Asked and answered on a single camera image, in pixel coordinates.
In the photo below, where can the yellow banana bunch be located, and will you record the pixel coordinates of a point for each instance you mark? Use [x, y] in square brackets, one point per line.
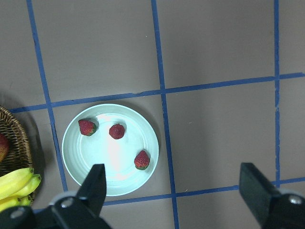
[17, 186]

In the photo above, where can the red strawberry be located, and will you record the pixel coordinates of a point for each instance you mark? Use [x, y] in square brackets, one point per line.
[87, 128]
[117, 131]
[142, 160]

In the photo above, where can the brown wicker basket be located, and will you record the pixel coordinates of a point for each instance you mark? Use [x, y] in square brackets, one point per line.
[19, 155]

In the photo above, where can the light green round plate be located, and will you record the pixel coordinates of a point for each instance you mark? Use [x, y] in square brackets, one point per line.
[80, 152]

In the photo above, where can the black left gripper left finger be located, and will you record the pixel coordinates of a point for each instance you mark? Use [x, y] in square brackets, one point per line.
[82, 210]

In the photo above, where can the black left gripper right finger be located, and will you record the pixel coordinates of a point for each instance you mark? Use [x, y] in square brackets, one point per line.
[272, 207]

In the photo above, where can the red apple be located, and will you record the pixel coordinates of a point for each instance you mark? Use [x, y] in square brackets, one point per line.
[4, 147]

